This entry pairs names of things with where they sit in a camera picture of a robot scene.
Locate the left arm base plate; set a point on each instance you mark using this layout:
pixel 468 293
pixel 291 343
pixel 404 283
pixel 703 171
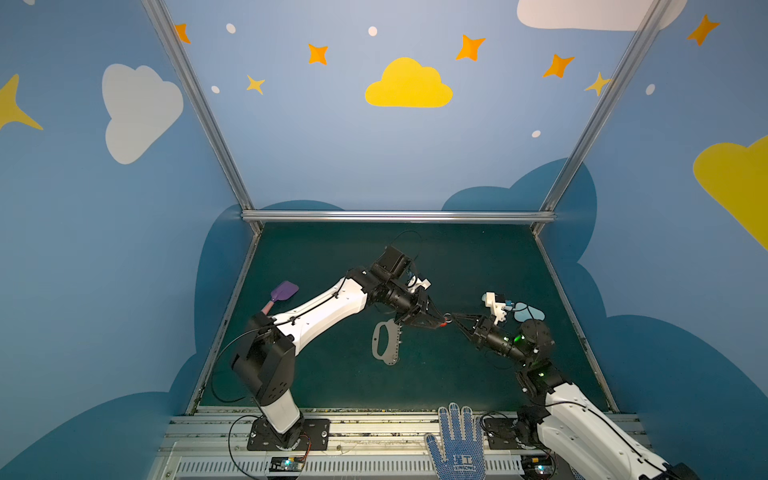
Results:
pixel 306 433

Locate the aluminium frame rear bar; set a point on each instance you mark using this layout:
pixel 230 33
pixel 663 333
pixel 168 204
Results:
pixel 498 217

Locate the aluminium frame post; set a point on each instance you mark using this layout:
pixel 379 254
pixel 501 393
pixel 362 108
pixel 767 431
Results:
pixel 161 20
pixel 641 42

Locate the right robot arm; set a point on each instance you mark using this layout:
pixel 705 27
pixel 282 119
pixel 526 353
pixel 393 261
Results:
pixel 560 417

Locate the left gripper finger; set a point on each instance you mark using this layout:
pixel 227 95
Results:
pixel 429 313
pixel 424 324

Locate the blue dotted work glove left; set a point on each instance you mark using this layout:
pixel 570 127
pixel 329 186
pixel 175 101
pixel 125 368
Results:
pixel 457 452

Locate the purple pink toy shovel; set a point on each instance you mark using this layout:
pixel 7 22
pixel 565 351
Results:
pixel 284 291

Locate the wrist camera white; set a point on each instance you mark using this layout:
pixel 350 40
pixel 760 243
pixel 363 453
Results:
pixel 415 282
pixel 497 305

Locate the aluminium frame left post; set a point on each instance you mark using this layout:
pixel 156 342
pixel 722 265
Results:
pixel 161 20

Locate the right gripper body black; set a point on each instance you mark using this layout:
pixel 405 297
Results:
pixel 480 329

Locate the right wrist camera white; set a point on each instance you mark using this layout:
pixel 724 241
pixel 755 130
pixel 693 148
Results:
pixel 497 305

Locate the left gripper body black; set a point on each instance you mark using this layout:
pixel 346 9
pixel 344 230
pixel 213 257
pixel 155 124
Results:
pixel 421 309

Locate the aluminium frame right post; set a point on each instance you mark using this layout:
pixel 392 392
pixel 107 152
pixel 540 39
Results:
pixel 641 42

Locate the key with red tag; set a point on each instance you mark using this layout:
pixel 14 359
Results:
pixel 447 320

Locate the front aluminium rail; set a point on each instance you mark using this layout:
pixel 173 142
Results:
pixel 359 445

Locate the right controller board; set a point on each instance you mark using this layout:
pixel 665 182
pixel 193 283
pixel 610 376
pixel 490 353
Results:
pixel 538 467

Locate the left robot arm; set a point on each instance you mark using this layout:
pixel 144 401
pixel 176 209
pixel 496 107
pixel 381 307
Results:
pixel 264 359

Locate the controller board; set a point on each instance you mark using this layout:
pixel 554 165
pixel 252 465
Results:
pixel 286 465
pixel 538 467

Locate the light blue toy shovel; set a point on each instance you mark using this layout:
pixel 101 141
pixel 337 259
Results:
pixel 522 312

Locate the left controller board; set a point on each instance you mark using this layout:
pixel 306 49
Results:
pixel 286 465

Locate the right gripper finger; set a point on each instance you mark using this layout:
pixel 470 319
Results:
pixel 467 327
pixel 455 316

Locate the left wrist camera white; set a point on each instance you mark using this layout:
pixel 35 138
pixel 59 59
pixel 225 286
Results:
pixel 415 282

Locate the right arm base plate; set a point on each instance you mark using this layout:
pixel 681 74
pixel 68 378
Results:
pixel 505 433

